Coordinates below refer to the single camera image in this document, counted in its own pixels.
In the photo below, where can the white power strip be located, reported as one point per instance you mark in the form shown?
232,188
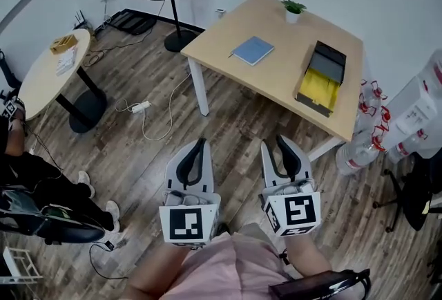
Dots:
141,107

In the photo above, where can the white booklet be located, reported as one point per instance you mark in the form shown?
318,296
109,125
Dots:
65,63

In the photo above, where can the white water dispenser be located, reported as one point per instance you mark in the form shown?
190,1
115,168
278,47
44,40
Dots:
414,108

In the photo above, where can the green plant in white pot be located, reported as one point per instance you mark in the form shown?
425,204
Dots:
293,13

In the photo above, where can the person's khaki trousers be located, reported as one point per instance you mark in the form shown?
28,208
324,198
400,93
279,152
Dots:
255,231

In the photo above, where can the person's left forearm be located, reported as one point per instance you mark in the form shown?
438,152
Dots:
155,274

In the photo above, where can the white metal rack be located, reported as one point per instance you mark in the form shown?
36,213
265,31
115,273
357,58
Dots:
20,267

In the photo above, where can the small white sensor device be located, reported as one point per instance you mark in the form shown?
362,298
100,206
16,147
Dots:
220,13

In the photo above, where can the black office chair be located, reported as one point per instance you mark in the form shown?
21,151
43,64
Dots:
421,195

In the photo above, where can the black wifi router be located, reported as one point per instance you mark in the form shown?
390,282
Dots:
81,20

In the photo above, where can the person's pink shirt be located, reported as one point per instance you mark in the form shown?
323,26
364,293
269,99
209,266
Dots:
221,267

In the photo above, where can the large clear dispenser bottle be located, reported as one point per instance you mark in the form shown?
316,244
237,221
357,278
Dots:
435,67

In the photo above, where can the black slatted floor rack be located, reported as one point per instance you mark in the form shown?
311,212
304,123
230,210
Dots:
133,22

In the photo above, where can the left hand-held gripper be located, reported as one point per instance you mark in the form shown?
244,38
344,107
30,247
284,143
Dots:
186,222

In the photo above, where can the person's black shoe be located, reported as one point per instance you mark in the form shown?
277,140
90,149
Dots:
222,229

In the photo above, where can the person's right forearm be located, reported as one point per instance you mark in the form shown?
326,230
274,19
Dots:
307,253

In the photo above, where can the cluster of clear water jugs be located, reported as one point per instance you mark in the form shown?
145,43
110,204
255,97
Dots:
366,146

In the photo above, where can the blue notebook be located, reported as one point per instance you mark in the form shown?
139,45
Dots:
252,50

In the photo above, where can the black and yellow box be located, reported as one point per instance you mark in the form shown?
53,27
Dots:
317,87

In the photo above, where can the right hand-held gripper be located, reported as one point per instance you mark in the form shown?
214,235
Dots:
297,212

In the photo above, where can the black battery pack device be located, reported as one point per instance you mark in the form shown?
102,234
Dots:
310,286

